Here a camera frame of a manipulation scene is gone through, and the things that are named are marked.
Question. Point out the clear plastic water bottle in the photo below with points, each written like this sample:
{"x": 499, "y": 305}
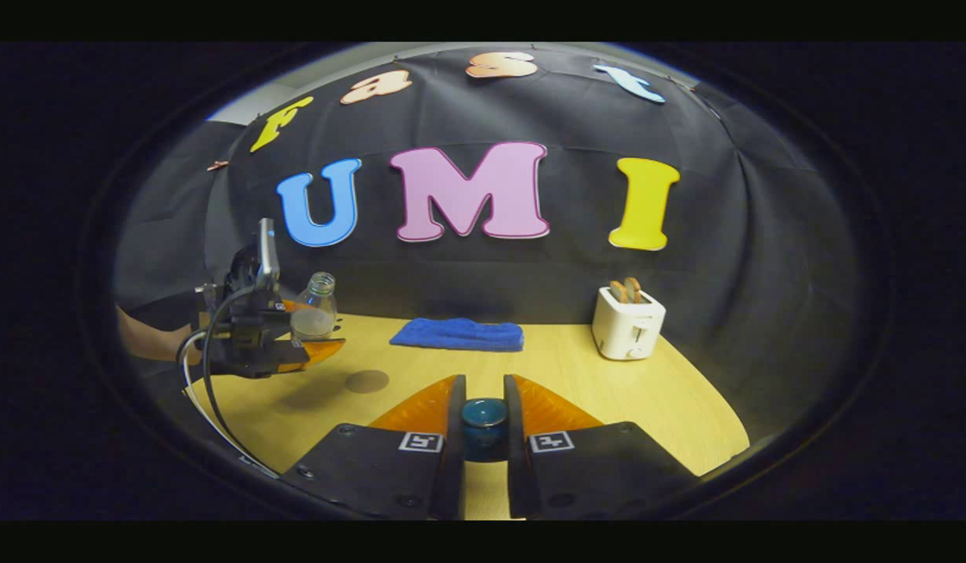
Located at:
{"x": 315, "y": 317}

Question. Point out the toast slice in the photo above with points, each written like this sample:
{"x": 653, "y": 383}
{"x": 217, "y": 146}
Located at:
{"x": 635, "y": 288}
{"x": 618, "y": 292}

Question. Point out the dark blue teacup lid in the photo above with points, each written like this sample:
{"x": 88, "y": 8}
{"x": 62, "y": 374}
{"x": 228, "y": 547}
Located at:
{"x": 484, "y": 414}

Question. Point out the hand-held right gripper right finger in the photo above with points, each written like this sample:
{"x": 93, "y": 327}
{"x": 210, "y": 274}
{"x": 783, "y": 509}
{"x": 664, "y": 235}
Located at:
{"x": 518, "y": 477}

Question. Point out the blue towel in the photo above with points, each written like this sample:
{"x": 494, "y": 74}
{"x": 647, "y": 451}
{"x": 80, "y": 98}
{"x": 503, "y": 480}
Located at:
{"x": 459, "y": 335}

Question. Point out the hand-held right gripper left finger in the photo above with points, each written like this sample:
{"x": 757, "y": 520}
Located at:
{"x": 454, "y": 469}

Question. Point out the white toaster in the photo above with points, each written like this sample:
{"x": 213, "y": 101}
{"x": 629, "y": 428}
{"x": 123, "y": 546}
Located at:
{"x": 627, "y": 332}

